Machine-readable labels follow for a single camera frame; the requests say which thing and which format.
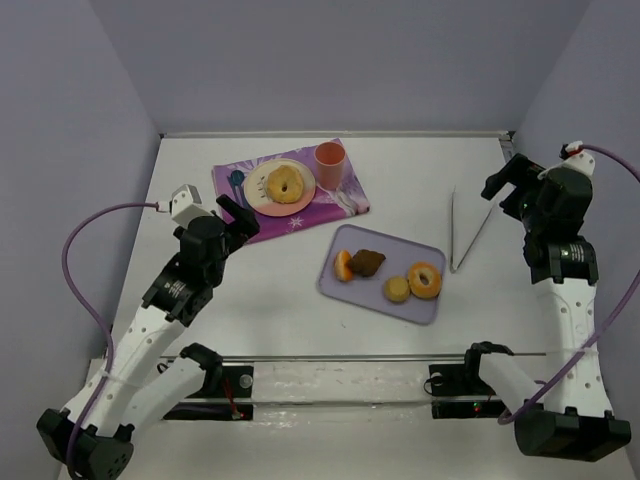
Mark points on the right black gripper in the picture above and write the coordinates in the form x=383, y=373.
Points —
x=507, y=179

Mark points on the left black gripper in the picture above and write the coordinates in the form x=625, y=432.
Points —
x=239, y=223

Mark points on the large yellow ring bread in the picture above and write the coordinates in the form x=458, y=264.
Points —
x=285, y=185

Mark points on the metal serving tongs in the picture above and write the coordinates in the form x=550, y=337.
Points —
x=466, y=223

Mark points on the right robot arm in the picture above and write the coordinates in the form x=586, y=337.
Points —
x=568, y=416

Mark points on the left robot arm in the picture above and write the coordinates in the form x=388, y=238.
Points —
x=93, y=433

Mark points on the dark blue plastic fork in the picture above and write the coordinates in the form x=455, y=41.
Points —
x=240, y=196

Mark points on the dark blue plastic spoon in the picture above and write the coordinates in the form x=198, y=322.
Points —
x=237, y=178

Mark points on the cream and pink plate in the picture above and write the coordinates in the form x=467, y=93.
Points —
x=256, y=193

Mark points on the purple floral placemat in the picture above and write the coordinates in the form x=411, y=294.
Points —
x=348, y=200

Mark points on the pink plastic cup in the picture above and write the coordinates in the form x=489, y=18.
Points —
x=330, y=159

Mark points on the orange sesame bun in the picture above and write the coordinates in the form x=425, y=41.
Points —
x=341, y=268

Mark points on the brown chocolate pastry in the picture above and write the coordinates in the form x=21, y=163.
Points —
x=365, y=263

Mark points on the lavender serving tray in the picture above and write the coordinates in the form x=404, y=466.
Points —
x=400, y=254

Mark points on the glazed orange donut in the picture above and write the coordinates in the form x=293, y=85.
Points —
x=425, y=281

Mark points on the small round yellow bun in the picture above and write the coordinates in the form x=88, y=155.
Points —
x=397, y=289

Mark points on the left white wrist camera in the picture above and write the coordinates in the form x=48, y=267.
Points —
x=186, y=205

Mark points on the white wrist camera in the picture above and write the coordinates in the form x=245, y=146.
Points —
x=186, y=205
x=573, y=156

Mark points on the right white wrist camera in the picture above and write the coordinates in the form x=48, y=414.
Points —
x=573, y=156

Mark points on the metal table edge rail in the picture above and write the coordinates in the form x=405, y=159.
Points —
x=497, y=134

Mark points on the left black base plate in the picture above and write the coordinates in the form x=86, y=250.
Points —
x=224, y=397

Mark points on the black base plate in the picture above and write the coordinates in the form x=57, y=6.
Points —
x=455, y=396
x=224, y=397

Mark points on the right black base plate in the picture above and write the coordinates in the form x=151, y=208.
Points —
x=455, y=396

